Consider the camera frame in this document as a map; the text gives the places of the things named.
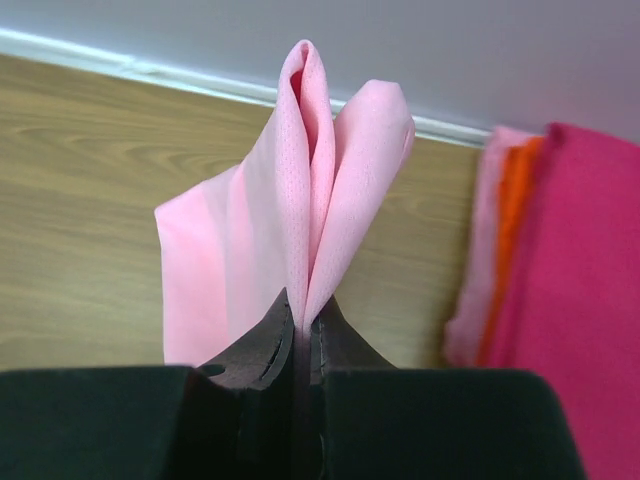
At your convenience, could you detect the magenta folded t-shirt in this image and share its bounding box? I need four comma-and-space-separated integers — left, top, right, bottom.
486, 123, 639, 479

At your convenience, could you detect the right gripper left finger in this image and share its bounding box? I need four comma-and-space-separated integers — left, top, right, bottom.
197, 289, 294, 391

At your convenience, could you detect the light pink t-shirt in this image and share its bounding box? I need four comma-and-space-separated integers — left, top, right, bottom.
155, 40, 415, 366

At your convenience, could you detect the pale pink folded t-shirt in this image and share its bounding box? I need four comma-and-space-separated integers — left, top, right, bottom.
443, 126, 532, 367

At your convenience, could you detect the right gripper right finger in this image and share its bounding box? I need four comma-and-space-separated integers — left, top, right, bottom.
310, 296, 395, 375

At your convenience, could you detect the orange folded t-shirt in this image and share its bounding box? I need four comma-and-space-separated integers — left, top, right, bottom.
476, 136, 543, 366

